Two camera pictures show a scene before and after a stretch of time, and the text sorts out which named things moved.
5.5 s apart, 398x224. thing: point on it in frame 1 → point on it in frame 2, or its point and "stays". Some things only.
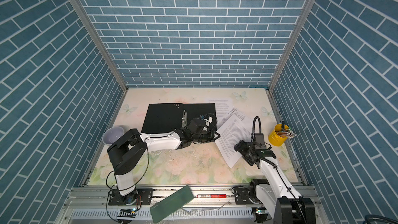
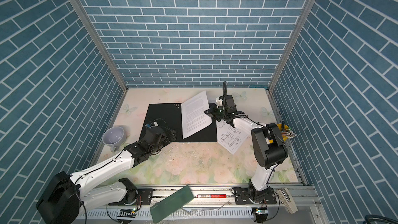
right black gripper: (244, 145) → (212, 111)
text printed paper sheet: (234, 131) → (194, 117)
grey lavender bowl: (112, 134) stays
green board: (162, 208) stays
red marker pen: (212, 196) stays
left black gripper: (211, 130) → (168, 140)
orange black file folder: (166, 117) stays
